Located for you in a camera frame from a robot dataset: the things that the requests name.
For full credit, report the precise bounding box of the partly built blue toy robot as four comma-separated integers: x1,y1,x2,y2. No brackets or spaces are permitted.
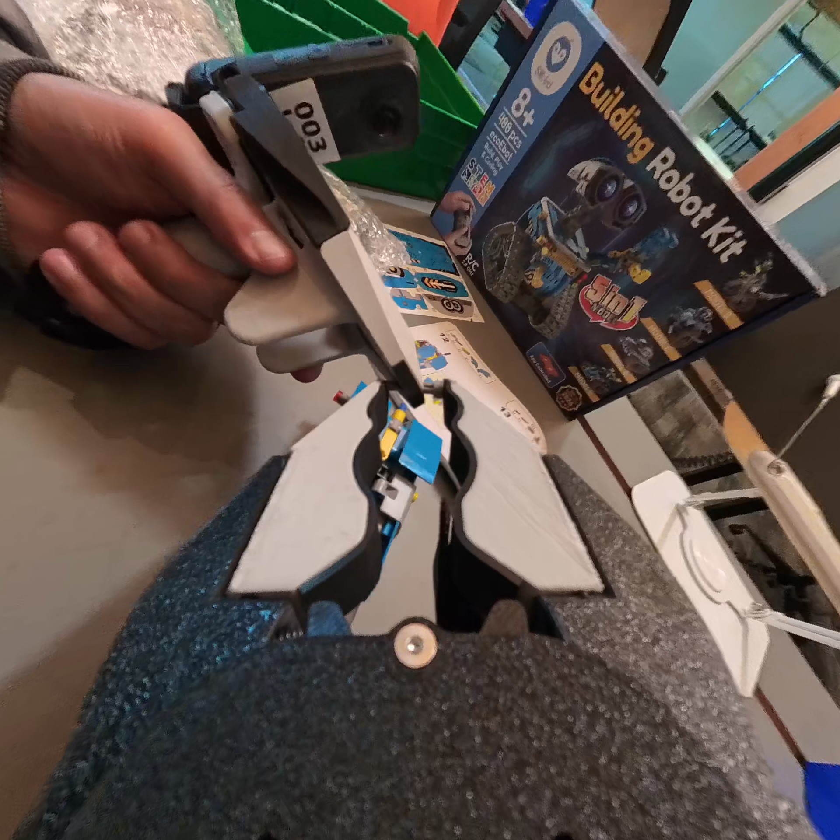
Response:
331,379,445,559

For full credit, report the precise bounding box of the person's left hand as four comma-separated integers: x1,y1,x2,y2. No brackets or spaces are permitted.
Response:
0,71,324,385

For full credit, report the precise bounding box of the instruction booklet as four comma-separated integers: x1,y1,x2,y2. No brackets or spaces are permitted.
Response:
410,322,550,462

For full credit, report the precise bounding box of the dark brown board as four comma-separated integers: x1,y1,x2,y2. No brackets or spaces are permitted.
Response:
709,287,840,546

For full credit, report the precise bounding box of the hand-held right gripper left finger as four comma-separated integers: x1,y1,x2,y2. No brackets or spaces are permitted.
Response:
226,381,392,618

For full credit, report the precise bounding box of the grey desk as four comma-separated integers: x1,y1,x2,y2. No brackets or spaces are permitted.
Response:
0,177,840,788

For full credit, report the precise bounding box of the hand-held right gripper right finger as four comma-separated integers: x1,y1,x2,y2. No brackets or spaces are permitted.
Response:
440,378,606,596

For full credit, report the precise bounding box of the blue sticker sheet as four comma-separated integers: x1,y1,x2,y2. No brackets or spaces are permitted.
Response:
381,223,487,325

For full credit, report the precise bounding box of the dark blue kit box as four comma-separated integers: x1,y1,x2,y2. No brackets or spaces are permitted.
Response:
430,0,829,421

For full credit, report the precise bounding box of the person's left forearm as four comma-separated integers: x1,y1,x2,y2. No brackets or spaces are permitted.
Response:
0,0,83,109

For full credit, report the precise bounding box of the crumpled clear plastic bag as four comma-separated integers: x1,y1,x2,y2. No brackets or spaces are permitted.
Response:
13,0,409,265

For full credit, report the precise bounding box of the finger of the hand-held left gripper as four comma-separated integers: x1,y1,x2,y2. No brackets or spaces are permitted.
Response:
320,226,426,406

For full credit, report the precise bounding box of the green plastic bin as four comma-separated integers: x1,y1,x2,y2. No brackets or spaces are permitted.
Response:
234,0,488,202

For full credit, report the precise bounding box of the blue plastic bin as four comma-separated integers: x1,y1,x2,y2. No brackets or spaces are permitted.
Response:
804,760,840,836

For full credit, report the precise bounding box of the red plastic bin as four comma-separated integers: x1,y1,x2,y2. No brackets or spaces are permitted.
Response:
379,0,462,48

